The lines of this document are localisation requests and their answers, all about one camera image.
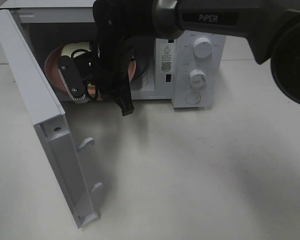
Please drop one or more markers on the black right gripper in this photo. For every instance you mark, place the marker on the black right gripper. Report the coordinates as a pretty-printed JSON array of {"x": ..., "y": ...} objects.
[{"x": 110, "y": 63}]

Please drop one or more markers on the white bread sandwich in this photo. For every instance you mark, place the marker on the white bread sandwich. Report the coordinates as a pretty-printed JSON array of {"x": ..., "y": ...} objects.
[{"x": 73, "y": 50}]

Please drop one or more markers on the round door release button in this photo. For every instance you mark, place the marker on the round door release button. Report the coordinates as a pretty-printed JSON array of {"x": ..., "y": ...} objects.
[{"x": 193, "y": 98}]

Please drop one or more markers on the pink round plate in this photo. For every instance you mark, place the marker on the pink round plate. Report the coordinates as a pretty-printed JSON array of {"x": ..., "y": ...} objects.
[{"x": 54, "y": 77}]

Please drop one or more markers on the white microwave door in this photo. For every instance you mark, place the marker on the white microwave door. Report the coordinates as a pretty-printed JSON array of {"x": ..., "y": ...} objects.
[{"x": 48, "y": 118}]

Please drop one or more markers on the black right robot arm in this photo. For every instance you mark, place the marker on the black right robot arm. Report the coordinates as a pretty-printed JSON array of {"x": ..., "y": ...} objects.
[{"x": 271, "y": 28}]

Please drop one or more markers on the glass microwave turntable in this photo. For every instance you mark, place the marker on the glass microwave turntable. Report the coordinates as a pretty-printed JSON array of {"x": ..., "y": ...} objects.
[{"x": 142, "y": 61}]

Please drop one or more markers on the white warning label sticker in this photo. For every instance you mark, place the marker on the white warning label sticker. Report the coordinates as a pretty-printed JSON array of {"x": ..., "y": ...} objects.
[{"x": 166, "y": 58}]

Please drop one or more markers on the lower white dial knob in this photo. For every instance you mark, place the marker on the lower white dial knob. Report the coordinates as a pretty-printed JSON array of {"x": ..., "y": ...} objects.
[{"x": 197, "y": 78}]

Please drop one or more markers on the white dial knob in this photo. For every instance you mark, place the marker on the white dial knob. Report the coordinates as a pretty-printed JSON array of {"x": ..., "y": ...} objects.
[
  {"x": 202, "y": 47},
  {"x": 197, "y": 78}
]

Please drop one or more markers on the upper white dial knob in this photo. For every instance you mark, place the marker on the upper white dial knob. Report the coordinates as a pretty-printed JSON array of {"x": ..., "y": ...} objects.
[{"x": 202, "y": 47}]

